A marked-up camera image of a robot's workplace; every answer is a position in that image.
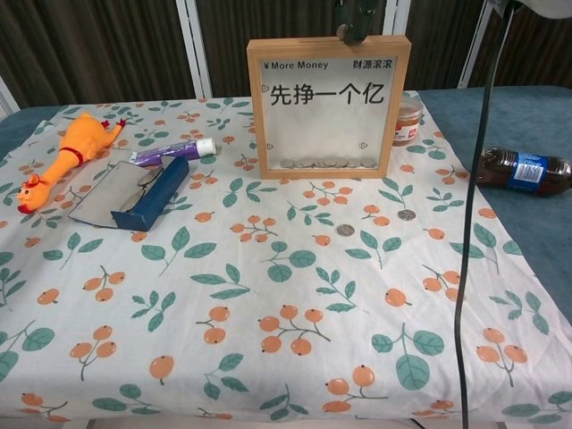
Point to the floral print tablecloth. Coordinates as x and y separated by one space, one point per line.
268 357

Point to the white partition frame post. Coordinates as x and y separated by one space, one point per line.
6 98
194 44
473 44
398 20

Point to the thin-framed eyeglasses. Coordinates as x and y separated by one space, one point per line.
145 179

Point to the orange rubber chicken toy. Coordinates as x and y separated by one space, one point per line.
85 143

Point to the blue glasses case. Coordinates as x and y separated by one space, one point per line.
152 196

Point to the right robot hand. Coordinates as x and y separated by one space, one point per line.
362 22

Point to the cola bottle with blue label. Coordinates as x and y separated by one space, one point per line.
505 170

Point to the purple toothpaste tube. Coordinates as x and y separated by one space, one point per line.
179 149

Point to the clear jar with orange contents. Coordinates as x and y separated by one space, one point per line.
407 120

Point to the wooden money box frame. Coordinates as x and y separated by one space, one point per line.
328 125

